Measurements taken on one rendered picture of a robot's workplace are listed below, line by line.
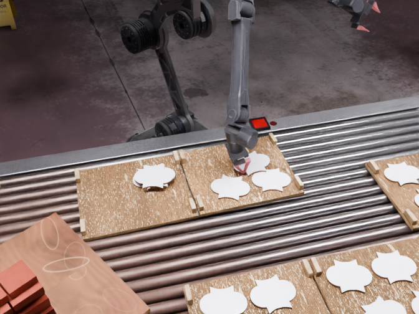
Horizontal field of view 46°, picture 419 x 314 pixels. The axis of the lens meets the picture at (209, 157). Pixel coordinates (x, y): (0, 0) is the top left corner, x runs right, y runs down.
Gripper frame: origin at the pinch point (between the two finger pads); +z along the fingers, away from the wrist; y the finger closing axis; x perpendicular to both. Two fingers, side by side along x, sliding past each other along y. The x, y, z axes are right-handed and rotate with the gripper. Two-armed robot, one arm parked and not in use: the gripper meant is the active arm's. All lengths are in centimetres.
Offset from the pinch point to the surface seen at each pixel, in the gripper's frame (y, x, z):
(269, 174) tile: -8.0, -9.0, 2.4
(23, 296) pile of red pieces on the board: -62, 68, -46
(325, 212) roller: -29.4, -21.7, 8.9
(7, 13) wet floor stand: 345, 119, 44
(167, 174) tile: 1.2, 28.1, -8.1
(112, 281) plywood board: -46, 54, -19
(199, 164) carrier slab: 6.2, 14.7, -2.1
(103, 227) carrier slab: -15, 55, -10
